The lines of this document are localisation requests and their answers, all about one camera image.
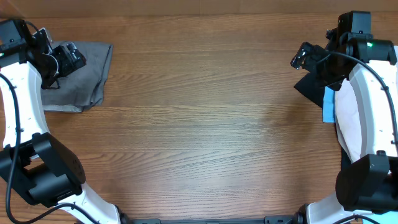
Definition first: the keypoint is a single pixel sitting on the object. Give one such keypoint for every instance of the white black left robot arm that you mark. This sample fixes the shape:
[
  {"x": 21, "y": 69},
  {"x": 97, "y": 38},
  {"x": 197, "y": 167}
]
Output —
[{"x": 34, "y": 164}]

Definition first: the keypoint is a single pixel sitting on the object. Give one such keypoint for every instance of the grey shorts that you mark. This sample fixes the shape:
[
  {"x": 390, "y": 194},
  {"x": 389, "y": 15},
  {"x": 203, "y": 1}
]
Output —
[{"x": 84, "y": 88}]

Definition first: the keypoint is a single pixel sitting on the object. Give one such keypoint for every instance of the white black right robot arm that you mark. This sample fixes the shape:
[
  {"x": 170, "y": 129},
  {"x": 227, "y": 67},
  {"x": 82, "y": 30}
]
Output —
[{"x": 368, "y": 186}]

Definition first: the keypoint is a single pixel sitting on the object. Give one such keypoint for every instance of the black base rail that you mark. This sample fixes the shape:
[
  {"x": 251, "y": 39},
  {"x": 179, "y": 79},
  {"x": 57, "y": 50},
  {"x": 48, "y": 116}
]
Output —
[{"x": 217, "y": 221}]

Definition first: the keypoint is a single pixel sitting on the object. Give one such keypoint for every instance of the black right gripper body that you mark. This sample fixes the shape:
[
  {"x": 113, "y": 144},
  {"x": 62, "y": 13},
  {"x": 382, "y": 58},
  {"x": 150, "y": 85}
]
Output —
[{"x": 328, "y": 71}]

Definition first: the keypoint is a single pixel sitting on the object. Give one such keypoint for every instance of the light blue garment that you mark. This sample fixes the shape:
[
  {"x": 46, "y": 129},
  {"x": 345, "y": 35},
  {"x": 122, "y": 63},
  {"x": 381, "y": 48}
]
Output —
[{"x": 328, "y": 109}]

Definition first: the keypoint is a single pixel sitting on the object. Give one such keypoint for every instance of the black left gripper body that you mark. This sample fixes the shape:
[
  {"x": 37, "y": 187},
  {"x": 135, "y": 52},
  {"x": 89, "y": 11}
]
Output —
[{"x": 60, "y": 65}]

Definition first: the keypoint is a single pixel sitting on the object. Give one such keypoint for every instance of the black folded garment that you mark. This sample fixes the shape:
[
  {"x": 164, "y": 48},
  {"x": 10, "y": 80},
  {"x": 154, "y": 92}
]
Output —
[{"x": 308, "y": 88}]

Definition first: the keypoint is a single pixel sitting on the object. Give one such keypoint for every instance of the beige shorts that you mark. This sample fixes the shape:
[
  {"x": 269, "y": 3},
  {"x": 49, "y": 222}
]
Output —
[{"x": 362, "y": 111}]

